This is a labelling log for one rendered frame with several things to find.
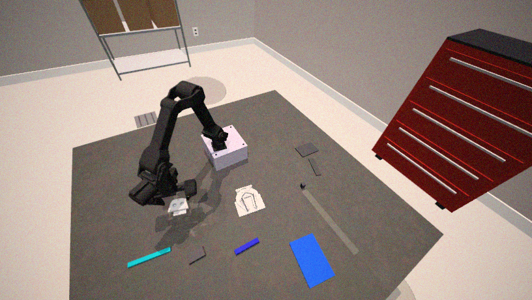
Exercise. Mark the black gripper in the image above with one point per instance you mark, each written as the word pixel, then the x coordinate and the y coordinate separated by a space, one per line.
pixel 189 187

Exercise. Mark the cyan flat bar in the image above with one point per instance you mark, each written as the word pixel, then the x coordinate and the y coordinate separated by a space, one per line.
pixel 149 257

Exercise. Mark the blue rectangular bar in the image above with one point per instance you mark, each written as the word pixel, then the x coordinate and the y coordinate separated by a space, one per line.
pixel 246 246

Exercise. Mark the blue flat rectangular plate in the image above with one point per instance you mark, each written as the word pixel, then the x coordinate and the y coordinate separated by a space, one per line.
pixel 311 260

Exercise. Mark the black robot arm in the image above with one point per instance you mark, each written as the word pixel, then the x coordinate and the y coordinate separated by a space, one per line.
pixel 155 158

